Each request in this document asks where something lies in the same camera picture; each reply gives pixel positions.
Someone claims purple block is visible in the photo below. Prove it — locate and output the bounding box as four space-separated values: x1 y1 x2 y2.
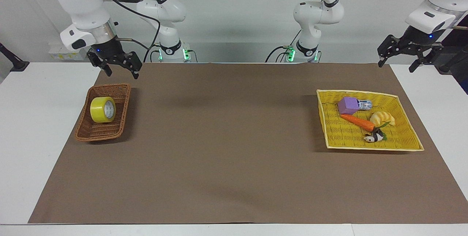
337 96 361 115

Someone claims yellow tape roll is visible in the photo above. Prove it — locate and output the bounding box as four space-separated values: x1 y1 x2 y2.
90 96 117 124

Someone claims black cable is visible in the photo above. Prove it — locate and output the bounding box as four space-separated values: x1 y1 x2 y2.
96 0 162 63
265 30 302 63

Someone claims black stand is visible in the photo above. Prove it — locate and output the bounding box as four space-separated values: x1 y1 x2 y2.
0 42 30 72

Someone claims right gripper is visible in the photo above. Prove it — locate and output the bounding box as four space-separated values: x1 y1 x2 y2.
87 37 143 80

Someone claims yellow toy bread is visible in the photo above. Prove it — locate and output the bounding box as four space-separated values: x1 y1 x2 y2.
370 111 396 127

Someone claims brown wicker basket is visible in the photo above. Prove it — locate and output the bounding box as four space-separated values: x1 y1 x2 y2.
75 83 132 142

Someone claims panda toy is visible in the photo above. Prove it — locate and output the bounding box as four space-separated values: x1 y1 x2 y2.
363 129 387 144

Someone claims orange toy carrot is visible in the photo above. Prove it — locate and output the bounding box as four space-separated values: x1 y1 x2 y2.
340 113 392 133

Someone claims white box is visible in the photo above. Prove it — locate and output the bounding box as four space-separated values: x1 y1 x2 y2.
48 44 90 61

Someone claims yellow woven basket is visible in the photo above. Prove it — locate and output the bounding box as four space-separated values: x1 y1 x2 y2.
316 89 425 152

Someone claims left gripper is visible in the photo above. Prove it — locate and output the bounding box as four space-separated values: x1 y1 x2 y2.
377 26 445 73

